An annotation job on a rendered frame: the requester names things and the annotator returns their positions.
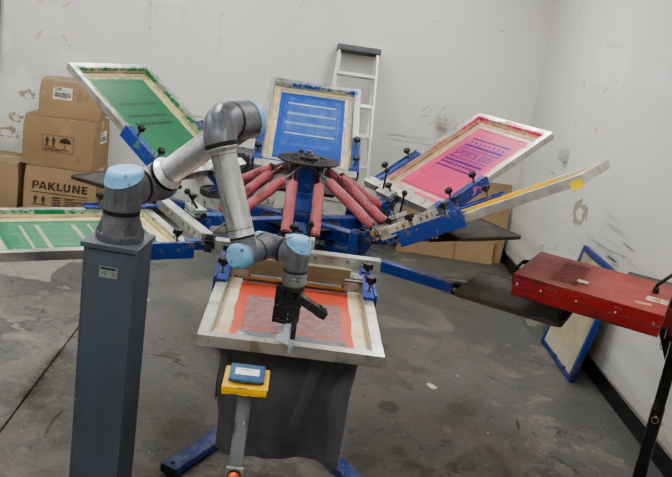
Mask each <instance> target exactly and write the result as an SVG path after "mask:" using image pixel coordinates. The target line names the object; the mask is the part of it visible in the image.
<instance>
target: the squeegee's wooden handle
mask: <svg viewBox="0 0 672 477"><path fill-rule="evenodd" d="M283 264H284V263H282V262H278V261H275V260H272V259H268V260H266V261H263V262H260V263H257V264H254V265H252V266H250V267H249V273H248V276H251V274H256V275H264V276H272V277H280V278H282V272H283ZM350 275H351V269H350V268H345V267H337V266H329V265H321V264H314V263H309V265H308V272H307V280H306V281H312V282H320V283H327V284H335V285H341V288H343V287H344V281H345V279H350Z"/></svg>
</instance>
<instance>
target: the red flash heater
mask: <svg viewBox="0 0 672 477"><path fill-rule="evenodd" d="M578 279H580V280H584V281H587V282H589V283H588V284H587V285H585V284H582V283H579V282H577V280H578ZM657 283H658V282H654V281H651V280H647V279H643V278H639V277H635V276H632V275H628V274H624V273H620V272H617V271H613V270H609V269H605V268H602V267H598V266H594V265H590V264H587V263H583V262H579V261H575V260H572V259H568V258H564V257H560V256H556V255H553V254H549V253H545V252H540V253H539V254H537V255H536V256H535V257H534V258H532V259H531V260H530V261H529V262H527V263H526V264H525V265H524V266H522V267H521V268H520V269H519V270H517V271H516V272H515V273H514V274H513V277H512V282H511V285H512V289H511V295H515V296H518V297H521V298H525V299H528V300H532V301H535V302H538V303H542V304H545V305H548V306H552V307H555V308H559V309H562V310H565V311H569V312H572V313H576V314H579V315H582V316H586V317H589V318H593V319H596V320H599V321H603V322H606V323H610V324H613V325H616V326H620V327H623V328H626V329H630V330H633V331H637V332H640V333H643V334H647V335H650V336H654V337H658V335H659V332H660V330H661V328H664V329H667V330H670V333H669V336H671V334H672V286H669V285H666V284H661V285H660V286H659V287H658V288H659V289H660V290H659V294H654V293H652V291H653V288H654V287H655V285H656V284H657ZM669 306H670V307H669ZM663 322H664V323H663ZM662 325H663V327H662Z"/></svg>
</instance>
